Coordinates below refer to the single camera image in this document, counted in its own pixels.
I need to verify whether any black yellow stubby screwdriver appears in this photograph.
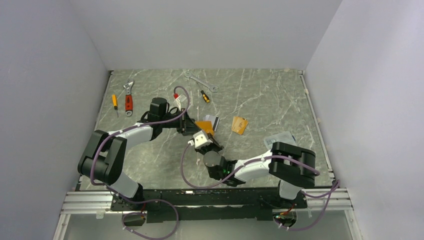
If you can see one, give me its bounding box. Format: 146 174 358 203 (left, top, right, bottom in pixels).
200 90 211 103

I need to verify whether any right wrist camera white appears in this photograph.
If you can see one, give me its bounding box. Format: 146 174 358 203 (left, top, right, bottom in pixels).
187 130 213 149

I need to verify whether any small yellow screwdriver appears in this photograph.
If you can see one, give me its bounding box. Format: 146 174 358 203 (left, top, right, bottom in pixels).
112 94 119 117

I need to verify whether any purple cable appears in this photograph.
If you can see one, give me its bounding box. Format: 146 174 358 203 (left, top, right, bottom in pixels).
179 143 341 232
89 85 191 240

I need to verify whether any red handled adjustable wrench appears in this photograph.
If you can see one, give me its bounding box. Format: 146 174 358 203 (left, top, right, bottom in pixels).
123 79 134 117

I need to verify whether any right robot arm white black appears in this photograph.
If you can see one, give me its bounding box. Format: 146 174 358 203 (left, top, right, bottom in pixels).
189 131 320 208

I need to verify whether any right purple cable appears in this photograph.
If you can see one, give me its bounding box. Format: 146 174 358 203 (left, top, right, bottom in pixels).
179 143 341 232

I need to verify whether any grey credit card stack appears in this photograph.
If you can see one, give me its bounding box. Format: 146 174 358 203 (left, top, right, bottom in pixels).
203 115 220 132

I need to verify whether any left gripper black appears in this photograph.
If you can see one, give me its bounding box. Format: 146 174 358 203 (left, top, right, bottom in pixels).
160 108 202 135

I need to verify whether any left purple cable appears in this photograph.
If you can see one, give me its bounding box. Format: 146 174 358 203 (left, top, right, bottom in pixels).
89 85 191 240

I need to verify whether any orange leather card holder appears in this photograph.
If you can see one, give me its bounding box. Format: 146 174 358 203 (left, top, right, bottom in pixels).
195 121 215 136

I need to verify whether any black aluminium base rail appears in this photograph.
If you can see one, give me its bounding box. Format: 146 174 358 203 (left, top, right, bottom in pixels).
60 187 353 223

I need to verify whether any clear plastic screw box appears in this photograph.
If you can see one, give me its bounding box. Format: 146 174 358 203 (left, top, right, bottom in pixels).
263 131 297 150

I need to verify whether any silver open-end wrench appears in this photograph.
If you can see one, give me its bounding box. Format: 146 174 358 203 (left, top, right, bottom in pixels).
184 71 219 93

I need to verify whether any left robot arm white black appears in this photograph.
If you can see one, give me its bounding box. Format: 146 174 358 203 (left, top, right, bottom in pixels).
77 97 201 210

